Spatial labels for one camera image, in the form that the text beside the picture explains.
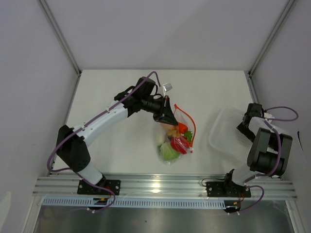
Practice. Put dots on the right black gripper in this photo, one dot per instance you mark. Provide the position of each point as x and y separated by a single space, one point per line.
251 137

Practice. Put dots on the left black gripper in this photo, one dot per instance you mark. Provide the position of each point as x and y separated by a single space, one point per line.
165 108

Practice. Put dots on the yellow ginger root toy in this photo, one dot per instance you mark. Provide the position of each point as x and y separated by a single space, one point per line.
173 133

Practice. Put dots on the white daikon radish toy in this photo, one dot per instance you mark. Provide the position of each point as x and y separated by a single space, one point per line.
160 137

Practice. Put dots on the clear orange zip top bag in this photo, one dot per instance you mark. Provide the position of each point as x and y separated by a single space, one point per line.
185 118

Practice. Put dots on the red bell pepper toy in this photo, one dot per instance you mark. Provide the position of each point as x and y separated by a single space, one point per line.
180 144

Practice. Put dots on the green cabbage toy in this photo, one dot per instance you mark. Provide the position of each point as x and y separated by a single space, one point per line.
167 153

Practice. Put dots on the orange carrot toy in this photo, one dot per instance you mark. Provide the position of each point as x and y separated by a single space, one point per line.
185 132

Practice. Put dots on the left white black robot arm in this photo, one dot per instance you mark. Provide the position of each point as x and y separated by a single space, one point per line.
72 143

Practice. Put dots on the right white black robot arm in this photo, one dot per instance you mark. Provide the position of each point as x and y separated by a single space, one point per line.
269 153

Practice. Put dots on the white perforated plastic basket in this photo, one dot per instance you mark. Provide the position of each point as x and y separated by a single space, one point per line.
226 138

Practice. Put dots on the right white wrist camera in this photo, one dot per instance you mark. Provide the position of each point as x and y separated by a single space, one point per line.
268 116

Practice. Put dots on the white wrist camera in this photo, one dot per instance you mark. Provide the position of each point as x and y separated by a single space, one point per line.
268 116
166 88

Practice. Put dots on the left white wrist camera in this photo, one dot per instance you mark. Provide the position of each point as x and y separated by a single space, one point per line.
166 88

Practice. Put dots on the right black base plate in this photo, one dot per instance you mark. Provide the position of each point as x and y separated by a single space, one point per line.
219 189

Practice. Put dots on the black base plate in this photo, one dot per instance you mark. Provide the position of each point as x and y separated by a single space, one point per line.
219 189
103 187

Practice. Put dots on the aluminium mounting rail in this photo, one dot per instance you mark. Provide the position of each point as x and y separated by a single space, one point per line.
161 186

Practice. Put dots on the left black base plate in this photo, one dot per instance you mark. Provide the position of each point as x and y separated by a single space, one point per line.
103 187

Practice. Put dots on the white slotted cable duct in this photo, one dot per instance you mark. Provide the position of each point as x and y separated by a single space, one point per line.
134 203

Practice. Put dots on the right aluminium frame post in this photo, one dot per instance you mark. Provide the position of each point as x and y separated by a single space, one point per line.
276 28

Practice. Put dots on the aluminium frame post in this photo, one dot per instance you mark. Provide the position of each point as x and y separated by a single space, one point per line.
276 28
43 4

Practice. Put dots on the left aluminium frame post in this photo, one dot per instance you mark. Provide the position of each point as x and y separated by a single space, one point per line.
43 4

